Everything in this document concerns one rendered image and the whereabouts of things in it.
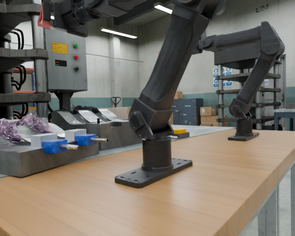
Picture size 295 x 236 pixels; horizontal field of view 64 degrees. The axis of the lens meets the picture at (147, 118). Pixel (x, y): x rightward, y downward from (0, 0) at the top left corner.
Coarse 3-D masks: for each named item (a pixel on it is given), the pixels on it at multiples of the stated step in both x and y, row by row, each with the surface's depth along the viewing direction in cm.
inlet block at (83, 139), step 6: (66, 132) 67; (72, 132) 66; (78, 132) 67; (84, 132) 69; (66, 138) 67; (72, 138) 66; (78, 138) 65; (84, 138) 64; (90, 138) 66; (96, 138) 65; (102, 138) 64; (78, 144) 65; (84, 144) 64; (90, 144) 66
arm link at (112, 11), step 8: (104, 0) 54; (112, 0) 53; (120, 0) 52; (128, 0) 52; (136, 0) 52; (144, 0) 53; (184, 0) 40; (192, 0) 39; (224, 0) 44; (96, 8) 56; (104, 8) 55; (112, 8) 56; (120, 8) 56; (128, 8) 56
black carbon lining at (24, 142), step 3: (57, 135) 75; (57, 138) 74; (60, 138) 74; (63, 138) 73; (21, 141) 65; (24, 141) 65; (27, 141) 65; (15, 144) 61; (18, 144) 63; (21, 144) 63; (24, 144) 64; (27, 144) 64; (30, 144) 64
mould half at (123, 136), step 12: (60, 120) 98; (72, 120) 96; (96, 120) 102; (120, 120) 92; (96, 132) 79; (108, 132) 80; (120, 132) 84; (132, 132) 88; (108, 144) 80; (120, 144) 84; (132, 144) 88
